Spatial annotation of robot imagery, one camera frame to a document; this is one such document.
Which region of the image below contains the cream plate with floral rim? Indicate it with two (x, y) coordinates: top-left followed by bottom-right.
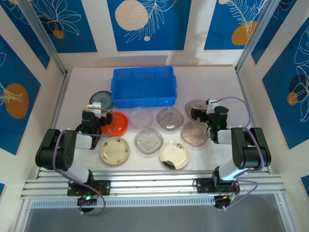
(99, 136), (130, 166)

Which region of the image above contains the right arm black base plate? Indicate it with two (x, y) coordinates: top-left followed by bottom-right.
(196, 177), (241, 194)

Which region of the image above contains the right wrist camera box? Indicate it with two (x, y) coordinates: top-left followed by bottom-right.
(206, 97), (219, 114)

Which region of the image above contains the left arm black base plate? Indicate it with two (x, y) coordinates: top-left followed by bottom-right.
(67, 180), (112, 196)

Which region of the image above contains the blue plastic bin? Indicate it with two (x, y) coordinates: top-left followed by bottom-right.
(111, 66), (179, 109)

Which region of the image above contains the clear square dotted plate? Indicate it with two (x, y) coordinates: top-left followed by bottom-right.
(134, 127), (163, 155)

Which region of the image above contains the blue floral wall panel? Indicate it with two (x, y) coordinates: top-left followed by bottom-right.
(107, 0), (193, 52)
(204, 0), (266, 51)
(31, 0), (98, 53)
(0, 35), (42, 155)
(262, 24), (309, 150)

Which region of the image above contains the dark blue patterned round plate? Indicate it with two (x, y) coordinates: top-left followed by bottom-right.
(89, 90), (114, 112)

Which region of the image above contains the brown tinted clear plate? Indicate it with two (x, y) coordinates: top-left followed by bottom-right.
(181, 120), (210, 147)
(184, 98), (211, 120)

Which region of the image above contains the aluminium side rail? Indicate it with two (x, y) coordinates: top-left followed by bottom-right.
(36, 70), (72, 179)

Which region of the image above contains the aluminium corner post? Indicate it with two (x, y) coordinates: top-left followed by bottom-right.
(235, 0), (298, 73)
(18, 0), (68, 75)

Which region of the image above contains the clear round plastic plate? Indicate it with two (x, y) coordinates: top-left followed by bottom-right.
(127, 106), (155, 130)

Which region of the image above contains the aluminium rail frame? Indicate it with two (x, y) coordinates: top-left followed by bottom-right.
(20, 170), (287, 200)

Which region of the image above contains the white slotted cable duct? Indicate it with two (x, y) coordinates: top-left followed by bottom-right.
(31, 196), (218, 209)

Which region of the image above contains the orange round plate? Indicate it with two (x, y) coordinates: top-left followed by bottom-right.
(100, 111), (128, 136)

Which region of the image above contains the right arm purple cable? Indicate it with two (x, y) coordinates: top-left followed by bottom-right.
(207, 96), (265, 212)

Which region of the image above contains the cream plate with dark print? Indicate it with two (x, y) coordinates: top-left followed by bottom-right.
(158, 141), (190, 170)

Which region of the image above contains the grey clear square plate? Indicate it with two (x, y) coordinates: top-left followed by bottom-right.
(156, 106), (185, 131)

